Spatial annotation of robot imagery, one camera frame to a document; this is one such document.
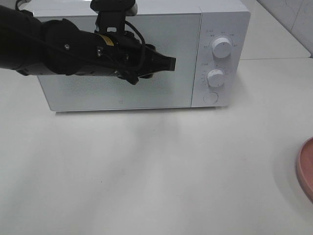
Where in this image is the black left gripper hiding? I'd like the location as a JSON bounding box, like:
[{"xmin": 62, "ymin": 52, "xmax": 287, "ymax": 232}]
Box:
[{"xmin": 94, "ymin": 31, "xmax": 176, "ymax": 85}]

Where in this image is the white microwave door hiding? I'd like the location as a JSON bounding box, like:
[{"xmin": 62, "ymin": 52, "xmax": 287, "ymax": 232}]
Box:
[{"xmin": 38, "ymin": 14, "xmax": 201, "ymax": 111}]

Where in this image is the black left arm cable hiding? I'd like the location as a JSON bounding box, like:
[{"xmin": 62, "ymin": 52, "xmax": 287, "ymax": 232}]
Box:
[{"xmin": 92, "ymin": 21, "xmax": 147, "ymax": 85}]

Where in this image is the pink plate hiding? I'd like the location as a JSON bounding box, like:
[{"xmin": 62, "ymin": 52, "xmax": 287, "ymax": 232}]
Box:
[{"xmin": 296, "ymin": 138, "xmax": 313, "ymax": 202}]

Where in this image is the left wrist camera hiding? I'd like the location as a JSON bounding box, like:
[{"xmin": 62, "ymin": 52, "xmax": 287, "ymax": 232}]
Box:
[{"xmin": 90, "ymin": 0, "xmax": 137, "ymax": 35}]

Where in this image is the round white door release button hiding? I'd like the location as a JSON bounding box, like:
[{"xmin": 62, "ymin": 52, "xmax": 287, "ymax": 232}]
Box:
[{"xmin": 203, "ymin": 92, "xmax": 219, "ymax": 105}]

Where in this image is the white microwave knob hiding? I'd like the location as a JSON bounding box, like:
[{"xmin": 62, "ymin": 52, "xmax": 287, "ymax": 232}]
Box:
[
  {"xmin": 206, "ymin": 69, "xmax": 226, "ymax": 88},
  {"xmin": 211, "ymin": 35, "xmax": 232, "ymax": 59}
]

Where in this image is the white microwave oven body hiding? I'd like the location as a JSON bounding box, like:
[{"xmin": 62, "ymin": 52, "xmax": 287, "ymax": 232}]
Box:
[{"xmin": 22, "ymin": 0, "xmax": 252, "ymax": 114}]

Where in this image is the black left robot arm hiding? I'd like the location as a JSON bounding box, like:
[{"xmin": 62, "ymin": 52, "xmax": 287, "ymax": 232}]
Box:
[{"xmin": 0, "ymin": 0, "xmax": 176, "ymax": 85}]

